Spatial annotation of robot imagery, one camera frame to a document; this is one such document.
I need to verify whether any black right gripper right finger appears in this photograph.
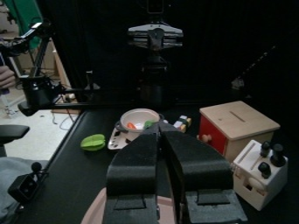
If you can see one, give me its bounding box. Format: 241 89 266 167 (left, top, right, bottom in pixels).
162 122 249 224

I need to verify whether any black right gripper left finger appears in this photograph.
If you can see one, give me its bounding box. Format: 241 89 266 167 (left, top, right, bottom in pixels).
102 122 162 224

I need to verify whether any green toy starfruit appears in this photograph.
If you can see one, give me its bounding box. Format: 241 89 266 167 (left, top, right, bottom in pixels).
79 133 108 152

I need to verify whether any person's hand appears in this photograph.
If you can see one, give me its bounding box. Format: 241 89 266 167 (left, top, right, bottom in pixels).
0 65 18 90

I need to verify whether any green toy vegetable piece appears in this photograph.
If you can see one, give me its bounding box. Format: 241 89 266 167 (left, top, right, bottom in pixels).
143 119 156 130

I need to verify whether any multicoloured toy sushi roll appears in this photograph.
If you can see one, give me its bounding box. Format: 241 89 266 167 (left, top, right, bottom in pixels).
172 115 192 134

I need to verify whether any white toy cooking pot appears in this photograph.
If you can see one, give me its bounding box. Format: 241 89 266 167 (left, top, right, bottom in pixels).
115 108 164 142

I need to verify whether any white toy knife block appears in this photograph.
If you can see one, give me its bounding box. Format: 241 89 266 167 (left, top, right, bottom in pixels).
231 139 290 212

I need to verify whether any wooden box with red drawer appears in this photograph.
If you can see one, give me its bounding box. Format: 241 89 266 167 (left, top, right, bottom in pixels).
196 100 282 163

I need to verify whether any pink plate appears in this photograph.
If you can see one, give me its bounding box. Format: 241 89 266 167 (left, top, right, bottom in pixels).
79 186 182 224

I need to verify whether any green cloth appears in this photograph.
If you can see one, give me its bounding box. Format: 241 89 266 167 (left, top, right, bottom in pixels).
3 0 44 50

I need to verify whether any grey trouser leg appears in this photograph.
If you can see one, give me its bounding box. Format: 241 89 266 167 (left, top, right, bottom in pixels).
0 157 50 224

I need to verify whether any black chair armrest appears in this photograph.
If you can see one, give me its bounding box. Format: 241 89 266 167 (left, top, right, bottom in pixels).
0 124 32 146

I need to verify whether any black frame bar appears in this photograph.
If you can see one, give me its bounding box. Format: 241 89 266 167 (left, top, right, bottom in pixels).
58 87 146 96

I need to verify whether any cable on floor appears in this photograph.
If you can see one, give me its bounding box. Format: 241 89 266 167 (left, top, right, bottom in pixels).
51 108 80 131

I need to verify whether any black table-level camera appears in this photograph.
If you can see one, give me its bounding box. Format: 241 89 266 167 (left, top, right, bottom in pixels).
7 161 51 204

